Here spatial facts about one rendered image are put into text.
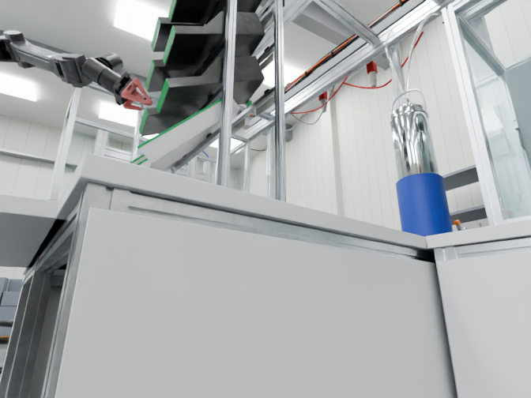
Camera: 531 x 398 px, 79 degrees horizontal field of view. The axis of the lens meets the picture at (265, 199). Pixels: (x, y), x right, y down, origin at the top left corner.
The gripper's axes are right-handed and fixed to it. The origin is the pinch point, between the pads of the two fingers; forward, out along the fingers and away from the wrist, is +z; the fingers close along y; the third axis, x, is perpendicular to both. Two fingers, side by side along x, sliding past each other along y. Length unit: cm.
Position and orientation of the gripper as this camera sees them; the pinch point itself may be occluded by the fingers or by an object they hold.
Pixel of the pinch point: (148, 105)
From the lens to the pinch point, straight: 106.2
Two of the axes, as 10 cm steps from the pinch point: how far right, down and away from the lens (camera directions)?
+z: 8.3, 5.3, 1.9
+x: -4.4, 8.2, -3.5
